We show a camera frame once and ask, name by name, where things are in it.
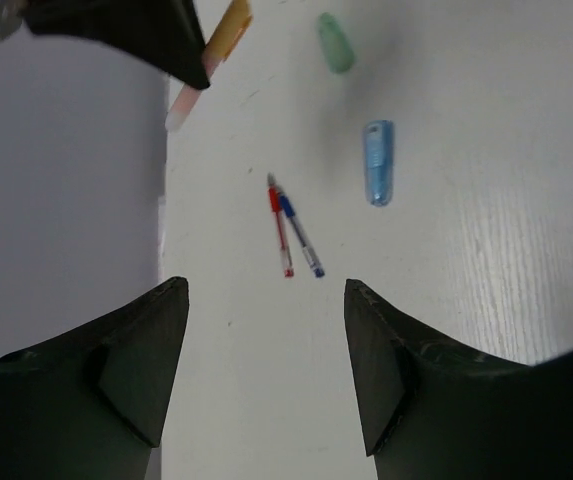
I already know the orange pink highlighter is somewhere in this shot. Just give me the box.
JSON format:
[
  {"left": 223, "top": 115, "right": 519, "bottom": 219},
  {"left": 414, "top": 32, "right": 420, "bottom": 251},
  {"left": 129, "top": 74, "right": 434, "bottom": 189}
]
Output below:
[{"left": 165, "top": 0, "right": 253, "bottom": 133}]

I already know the green eraser case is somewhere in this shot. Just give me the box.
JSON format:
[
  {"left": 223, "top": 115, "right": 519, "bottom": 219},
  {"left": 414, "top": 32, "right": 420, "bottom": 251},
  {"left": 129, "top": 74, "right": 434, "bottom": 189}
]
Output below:
[{"left": 316, "top": 12, "right": 356, "bottom": 74}]

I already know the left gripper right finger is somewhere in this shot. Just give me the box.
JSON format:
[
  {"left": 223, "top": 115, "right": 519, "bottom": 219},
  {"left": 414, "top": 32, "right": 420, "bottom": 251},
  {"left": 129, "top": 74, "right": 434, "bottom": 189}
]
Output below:
[{"left": 344, "top": 279, "right": 573, "bottom": 479}]

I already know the red pen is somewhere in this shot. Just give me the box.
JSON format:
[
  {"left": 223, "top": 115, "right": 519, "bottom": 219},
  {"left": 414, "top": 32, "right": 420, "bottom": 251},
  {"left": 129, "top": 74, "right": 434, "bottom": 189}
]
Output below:
[{"left": 267, "top": 173, "right": 294, "bottom": 278}]

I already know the blue pen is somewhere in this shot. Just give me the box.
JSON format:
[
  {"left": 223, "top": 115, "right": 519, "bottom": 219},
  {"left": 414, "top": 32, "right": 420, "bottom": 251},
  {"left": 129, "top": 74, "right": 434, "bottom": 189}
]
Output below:
[{"left": 277, "top": 186, "right": 325, "bottom": 278}]

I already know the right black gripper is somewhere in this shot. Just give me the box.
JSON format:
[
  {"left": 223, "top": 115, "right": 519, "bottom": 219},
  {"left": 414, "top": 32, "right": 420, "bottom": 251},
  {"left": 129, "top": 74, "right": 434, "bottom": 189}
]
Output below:
[{"left": 0, "top": 0, "right": 210, "bottom": 91}]

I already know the blue translucent cap case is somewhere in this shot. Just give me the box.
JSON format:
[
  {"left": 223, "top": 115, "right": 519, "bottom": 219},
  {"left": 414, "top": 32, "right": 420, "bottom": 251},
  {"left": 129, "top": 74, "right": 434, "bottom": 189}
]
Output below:
[{"left": 362, "top": 120, "right": 394, "bottom": 207}]

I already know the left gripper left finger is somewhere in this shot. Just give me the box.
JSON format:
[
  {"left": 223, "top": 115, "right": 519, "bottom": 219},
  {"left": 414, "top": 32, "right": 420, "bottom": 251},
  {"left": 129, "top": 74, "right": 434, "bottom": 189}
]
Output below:
[{"left": 0, "top": 277, "right": 189, "bottom": 479}]

